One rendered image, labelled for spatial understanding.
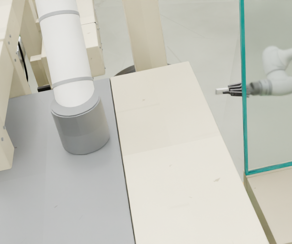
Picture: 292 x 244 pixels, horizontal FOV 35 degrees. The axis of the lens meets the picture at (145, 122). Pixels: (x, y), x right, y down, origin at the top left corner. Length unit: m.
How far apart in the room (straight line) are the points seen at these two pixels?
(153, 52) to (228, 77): 3.07
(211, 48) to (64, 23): 4.13
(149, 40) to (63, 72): 0.57
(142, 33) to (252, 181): 0.75
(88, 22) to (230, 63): 3.09
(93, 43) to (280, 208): 1.01
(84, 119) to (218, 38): 4.40
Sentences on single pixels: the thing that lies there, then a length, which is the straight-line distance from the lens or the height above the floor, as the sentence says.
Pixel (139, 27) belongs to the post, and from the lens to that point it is 1.81.
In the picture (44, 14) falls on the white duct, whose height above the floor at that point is 2.16.
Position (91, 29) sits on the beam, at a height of 1.78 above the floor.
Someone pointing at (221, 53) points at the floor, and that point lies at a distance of 5.32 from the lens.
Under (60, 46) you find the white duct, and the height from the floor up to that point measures 2.08.
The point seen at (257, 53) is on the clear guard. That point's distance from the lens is 1.66.
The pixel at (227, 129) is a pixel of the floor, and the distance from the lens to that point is 4.22.
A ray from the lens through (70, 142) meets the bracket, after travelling 1.38.
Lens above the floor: 2.69
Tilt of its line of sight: 37 degrees down
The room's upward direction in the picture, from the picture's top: 11 degrees counter-clockwise
